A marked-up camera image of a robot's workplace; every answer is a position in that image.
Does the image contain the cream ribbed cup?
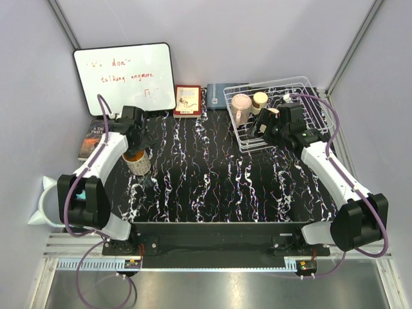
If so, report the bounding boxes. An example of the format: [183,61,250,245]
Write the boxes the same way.
[268,108,279,114]

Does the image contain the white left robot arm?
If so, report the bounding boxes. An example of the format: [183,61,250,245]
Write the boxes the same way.
[57,106,155,255]

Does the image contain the white patterned mug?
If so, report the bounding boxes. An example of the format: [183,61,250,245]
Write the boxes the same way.
[122,150,151,176]

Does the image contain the red and cream book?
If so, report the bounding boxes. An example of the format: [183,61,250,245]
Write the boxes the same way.
[173,85,201,118]

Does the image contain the white cat-ear headphones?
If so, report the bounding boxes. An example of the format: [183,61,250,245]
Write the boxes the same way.
[28,176,65,229]

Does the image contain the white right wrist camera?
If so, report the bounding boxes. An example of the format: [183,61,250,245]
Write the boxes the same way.
[283,93,292,103]

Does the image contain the A Tale of Two Cities book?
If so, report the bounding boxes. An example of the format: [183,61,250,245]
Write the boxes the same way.
[77,119,105,161]

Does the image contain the dark blue book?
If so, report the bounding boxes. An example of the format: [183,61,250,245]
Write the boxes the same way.
[207,83,237,110]

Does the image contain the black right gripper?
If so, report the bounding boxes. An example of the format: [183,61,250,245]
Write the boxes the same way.
[246,108,289,151]

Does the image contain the pink cup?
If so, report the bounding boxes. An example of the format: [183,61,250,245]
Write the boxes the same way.
[231,93,252,127]

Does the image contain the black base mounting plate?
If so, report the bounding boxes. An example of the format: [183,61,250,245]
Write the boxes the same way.
[102,222,330,271]

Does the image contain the cream and brown cup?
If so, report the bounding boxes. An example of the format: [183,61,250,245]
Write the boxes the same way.
[250,91,268,115]

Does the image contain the white wire dish rack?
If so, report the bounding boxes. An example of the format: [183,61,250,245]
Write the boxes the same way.
[223,76,335,154]

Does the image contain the white dry-erase board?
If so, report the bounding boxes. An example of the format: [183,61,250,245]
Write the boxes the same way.
[73,42,176,116]

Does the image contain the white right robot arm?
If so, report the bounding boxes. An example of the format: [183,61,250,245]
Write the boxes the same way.
[251,103,389,258]

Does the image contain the white slotted cable duct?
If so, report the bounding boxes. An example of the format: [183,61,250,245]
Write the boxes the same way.
[57,259,142,272]

